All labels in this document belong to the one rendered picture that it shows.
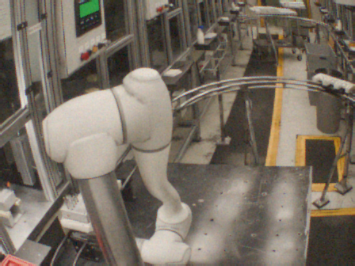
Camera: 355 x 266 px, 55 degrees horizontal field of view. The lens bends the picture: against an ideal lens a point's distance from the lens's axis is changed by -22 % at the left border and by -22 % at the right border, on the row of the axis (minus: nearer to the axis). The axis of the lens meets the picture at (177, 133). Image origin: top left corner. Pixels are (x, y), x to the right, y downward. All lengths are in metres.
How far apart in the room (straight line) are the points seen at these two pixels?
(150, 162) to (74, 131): 0.24
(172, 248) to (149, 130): 0.49
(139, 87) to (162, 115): 0.09
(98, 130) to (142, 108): 0.11
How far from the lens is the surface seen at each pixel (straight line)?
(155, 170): 1.04
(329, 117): 4.00
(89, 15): 1.84
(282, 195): 1.94
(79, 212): 1.54
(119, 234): 0.98
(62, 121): 0.89
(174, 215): 1.36
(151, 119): 0.94
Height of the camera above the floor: 1.80
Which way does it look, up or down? 26 degrees down
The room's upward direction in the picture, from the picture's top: 6 degrees counter-clockwise
